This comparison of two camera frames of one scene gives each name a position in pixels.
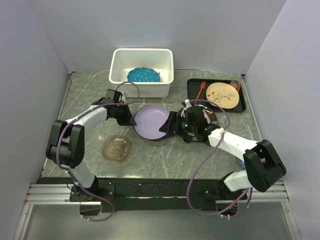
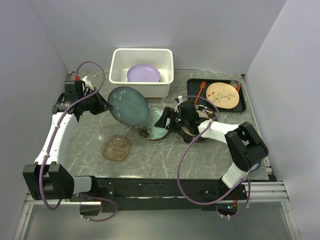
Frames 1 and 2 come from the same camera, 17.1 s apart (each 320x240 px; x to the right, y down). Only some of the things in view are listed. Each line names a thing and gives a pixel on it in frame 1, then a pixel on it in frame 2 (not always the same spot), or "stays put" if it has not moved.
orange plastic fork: (203, 85) stays put
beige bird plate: (224, 94) stays put
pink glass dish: (115, 148) stays put
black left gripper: (128, 119) → (102, 105)
